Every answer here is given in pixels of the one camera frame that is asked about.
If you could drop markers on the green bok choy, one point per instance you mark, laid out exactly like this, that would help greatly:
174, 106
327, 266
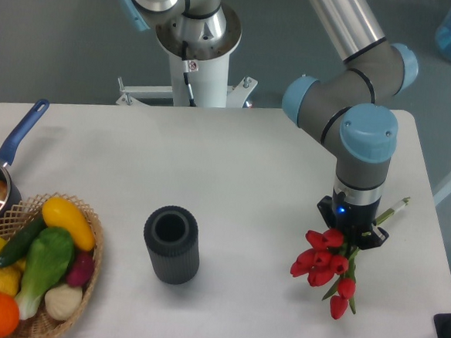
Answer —
48, 258

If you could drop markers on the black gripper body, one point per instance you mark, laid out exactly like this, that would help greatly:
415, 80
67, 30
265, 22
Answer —
356, 222

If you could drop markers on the dark green cucumber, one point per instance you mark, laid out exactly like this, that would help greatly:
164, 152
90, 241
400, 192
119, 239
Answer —
18, 245

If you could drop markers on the blue handled saucepan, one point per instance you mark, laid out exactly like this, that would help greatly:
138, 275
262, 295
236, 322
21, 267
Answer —
9, 148

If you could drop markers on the dark grey ribbed vase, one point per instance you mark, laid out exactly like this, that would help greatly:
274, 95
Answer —
171, 236

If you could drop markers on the woven wicker basket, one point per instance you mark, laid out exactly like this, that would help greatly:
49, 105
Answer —
42, 325

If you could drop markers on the red tulip bouquet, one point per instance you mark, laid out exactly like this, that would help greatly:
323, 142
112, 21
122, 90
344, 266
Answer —
331, 259

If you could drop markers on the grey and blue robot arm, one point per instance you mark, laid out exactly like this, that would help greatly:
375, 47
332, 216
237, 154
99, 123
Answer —
344, 115

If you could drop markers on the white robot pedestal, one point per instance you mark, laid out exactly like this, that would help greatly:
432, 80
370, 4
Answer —
198, 58

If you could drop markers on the white garlic bulb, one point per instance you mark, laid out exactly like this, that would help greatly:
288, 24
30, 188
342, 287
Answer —
63, 301

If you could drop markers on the yellow squash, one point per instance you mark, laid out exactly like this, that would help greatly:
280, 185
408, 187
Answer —
60, 212

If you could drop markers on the purple red radish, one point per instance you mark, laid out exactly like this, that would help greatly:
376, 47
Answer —
81, 271

